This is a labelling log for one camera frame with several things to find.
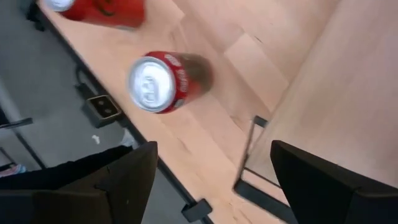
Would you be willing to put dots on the red Coke Zero can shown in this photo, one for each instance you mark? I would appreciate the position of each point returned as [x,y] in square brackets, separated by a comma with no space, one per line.
[102,14]

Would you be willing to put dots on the red Coca-Cola original can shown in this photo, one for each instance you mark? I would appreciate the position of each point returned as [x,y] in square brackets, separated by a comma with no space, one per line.
[189,77]

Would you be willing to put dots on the wooden shelf with black legs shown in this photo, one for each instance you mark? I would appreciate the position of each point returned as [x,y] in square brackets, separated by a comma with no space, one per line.
[357,93]

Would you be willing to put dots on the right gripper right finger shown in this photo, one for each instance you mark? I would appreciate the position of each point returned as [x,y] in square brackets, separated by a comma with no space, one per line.
[335,199]

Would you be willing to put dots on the black floor socket box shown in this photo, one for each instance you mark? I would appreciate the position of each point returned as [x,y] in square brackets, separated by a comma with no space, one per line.
[102,109]

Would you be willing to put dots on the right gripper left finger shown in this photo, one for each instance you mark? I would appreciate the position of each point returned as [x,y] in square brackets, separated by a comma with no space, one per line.
[93,205]

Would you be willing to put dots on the black metal stand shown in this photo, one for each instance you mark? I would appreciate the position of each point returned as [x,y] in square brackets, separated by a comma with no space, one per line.
[15,123]

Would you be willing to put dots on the black table clamp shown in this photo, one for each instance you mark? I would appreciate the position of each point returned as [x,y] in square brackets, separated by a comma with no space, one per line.
[196,211]
[34,18]

